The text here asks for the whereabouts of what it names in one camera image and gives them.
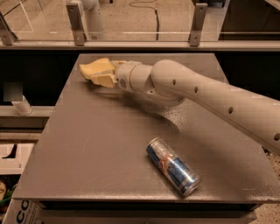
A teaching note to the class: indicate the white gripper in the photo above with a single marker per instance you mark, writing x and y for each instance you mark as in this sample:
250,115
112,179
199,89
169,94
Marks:
124,74

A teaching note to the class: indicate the yellow sponge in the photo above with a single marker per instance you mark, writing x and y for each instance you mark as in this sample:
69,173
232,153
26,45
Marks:
95,67

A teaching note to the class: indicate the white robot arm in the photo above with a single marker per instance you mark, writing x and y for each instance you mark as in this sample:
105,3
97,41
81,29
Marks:
169,82

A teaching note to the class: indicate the white pipe behind glass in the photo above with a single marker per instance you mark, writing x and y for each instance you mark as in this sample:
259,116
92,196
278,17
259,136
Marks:
93,18

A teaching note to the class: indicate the white pump dispenser bottle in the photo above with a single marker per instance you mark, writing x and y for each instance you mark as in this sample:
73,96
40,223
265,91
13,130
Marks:
23,107

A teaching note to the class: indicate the blue silver drink can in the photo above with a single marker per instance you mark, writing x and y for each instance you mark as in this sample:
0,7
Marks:
171,165

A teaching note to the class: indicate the white cardboard box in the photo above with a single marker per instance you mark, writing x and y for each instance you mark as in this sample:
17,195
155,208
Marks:
22,212

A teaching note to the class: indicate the left metal railing bracket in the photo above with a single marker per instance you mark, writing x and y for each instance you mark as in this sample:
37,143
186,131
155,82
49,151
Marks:
74,10

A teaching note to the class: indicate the metal railing bracket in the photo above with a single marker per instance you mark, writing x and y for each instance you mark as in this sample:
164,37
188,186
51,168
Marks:
74,10
198,19

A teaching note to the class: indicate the right metal railing bracket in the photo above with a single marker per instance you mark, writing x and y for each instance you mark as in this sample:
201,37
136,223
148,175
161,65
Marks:
198,19

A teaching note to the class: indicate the far left metal bracket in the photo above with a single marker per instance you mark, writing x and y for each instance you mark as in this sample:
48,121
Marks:
6,35

